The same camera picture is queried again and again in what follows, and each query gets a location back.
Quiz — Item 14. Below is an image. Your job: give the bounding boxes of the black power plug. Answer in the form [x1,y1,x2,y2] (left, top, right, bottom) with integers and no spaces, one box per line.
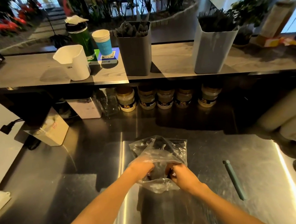
[0,119,24,136]

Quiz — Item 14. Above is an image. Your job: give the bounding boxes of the white plastic pitcher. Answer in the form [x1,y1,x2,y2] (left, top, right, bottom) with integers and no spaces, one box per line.
[52,43,92,84]

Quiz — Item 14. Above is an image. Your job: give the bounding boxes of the clear plastic bag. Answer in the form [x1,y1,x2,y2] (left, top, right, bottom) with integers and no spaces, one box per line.
[128,132,192,196]

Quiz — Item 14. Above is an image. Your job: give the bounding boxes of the clear plastic bottle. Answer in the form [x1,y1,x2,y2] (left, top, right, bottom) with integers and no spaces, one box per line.
[98,87,120,118]

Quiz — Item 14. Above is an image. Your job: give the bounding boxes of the white crumpled paper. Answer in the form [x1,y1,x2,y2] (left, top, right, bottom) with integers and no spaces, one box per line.
[64,14,89,26]

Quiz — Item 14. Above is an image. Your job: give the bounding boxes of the teal bag sealing clip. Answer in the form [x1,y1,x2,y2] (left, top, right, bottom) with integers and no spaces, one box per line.
[222,158,246,203]

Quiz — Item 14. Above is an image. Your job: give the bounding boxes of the green potted plant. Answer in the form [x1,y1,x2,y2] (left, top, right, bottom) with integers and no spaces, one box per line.
[227,0,289,48]

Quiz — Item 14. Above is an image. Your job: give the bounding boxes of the bundle of black straws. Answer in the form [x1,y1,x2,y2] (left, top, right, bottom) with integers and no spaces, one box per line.
[197,7,240,35]

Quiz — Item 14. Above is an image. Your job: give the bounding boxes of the glass jar with gold lid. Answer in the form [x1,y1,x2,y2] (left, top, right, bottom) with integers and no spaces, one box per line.
[174,84,196,109]
[138,85,158,111]
[156,85,177,111]
[116,86,138,113]
[196,80,224,109]

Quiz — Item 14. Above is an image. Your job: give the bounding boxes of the bundle of black cutlery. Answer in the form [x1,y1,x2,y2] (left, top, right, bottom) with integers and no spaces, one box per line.
[114,10,152,39]

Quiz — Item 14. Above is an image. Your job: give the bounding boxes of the person's left forearm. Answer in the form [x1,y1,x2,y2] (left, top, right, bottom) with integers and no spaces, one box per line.
[43,167,147,224]

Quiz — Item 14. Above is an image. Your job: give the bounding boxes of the person's left hand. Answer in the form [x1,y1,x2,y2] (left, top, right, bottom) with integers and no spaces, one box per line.
[126,157,156,181]

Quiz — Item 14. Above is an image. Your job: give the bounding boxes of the dark wooden counter shelf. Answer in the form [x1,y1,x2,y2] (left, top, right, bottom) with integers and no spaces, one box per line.
[0,25,296,101]

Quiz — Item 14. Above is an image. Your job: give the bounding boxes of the red flowering plants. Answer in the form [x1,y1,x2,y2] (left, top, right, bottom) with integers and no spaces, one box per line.
[0,3,38,35]

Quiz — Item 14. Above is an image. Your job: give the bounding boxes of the blue and green sign card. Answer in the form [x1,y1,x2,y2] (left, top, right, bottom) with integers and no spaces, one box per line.
[87,47,121,66]

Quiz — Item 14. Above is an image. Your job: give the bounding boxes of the person's right hand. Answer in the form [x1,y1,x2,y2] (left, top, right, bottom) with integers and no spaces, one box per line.
[165,160,202,194]

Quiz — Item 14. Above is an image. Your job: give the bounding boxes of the light grey square bin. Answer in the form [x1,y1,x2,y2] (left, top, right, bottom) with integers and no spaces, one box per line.
[189,17,244,76]

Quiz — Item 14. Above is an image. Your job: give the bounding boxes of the green bottle with black lid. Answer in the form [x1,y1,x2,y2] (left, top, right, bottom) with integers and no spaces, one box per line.
[65,20,97,64]

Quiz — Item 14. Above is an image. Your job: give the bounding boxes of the dark grey square bin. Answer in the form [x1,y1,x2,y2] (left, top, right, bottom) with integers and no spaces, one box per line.
[115,20,156,79]

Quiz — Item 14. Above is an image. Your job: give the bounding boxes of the yellow and red packet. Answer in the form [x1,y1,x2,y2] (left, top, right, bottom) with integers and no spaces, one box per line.
[263,35,296,49]

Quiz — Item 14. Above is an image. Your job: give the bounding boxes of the white and blue paper cup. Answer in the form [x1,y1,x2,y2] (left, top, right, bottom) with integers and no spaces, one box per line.
[91,29,112,57]

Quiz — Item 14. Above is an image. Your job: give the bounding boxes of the white rectangular container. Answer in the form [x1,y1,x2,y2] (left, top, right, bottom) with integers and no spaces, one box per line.
[65,94,104,122]

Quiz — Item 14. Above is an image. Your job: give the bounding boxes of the clear container with powder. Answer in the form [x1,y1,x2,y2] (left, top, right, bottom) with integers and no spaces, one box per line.
[22,112,71,150]

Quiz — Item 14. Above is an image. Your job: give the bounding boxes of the person's right forearm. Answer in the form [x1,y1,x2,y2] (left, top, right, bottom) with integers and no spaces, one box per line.
[183,175,271,224]

